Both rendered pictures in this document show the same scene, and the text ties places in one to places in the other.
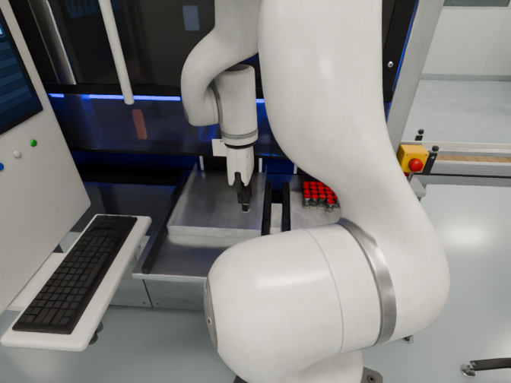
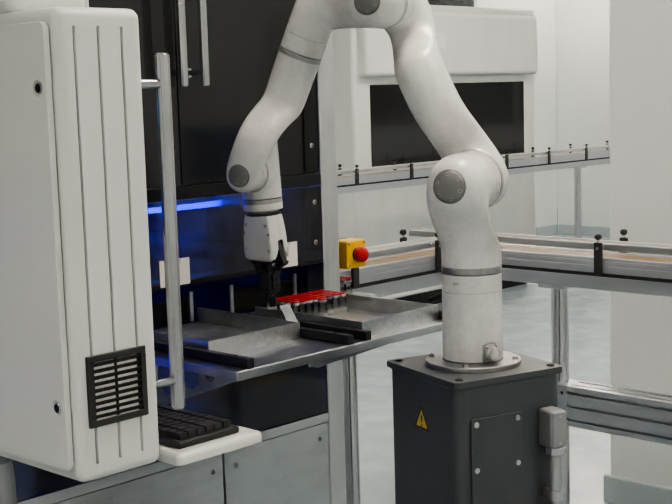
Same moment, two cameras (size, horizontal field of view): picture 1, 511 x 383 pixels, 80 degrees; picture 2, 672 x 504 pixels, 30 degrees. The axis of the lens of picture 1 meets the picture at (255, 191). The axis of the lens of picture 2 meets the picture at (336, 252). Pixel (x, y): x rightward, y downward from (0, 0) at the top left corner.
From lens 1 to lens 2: 232 cm
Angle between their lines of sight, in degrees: 54
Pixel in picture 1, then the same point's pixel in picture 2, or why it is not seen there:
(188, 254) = (259, 356)
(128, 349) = not seen: outside the picture
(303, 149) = (447, 112)
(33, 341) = (213, 444)
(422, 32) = (327, 113)
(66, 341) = (244, 434)
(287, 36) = (431, 72)
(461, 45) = not seen: hidden behind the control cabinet
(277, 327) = (481, 167)
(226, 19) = (295, 88)
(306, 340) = (489, 173)
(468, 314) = not seen: outside the picture
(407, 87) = (330, 167)
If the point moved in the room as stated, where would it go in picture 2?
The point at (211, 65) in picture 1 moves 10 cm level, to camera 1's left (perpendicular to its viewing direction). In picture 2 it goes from (283, 123) to (249, 125)
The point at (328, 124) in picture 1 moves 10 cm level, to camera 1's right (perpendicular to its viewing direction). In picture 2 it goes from (453, 99) to (481, 98)
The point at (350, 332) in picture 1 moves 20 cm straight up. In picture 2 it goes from (495, 173) to (494, 69)
